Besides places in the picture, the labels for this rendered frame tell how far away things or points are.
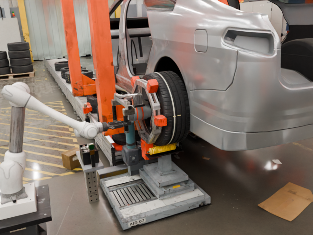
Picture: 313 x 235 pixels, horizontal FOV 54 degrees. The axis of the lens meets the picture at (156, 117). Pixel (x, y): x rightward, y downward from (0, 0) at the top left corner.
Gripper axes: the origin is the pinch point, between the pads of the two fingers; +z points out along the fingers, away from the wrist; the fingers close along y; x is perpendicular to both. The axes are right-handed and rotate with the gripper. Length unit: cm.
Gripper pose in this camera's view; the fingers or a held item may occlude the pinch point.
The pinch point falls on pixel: (126, 122)
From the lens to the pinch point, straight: 249.1
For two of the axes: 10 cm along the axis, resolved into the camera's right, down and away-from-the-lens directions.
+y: 4.0, 2.7, -8.8
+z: 9.2, -1.6, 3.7
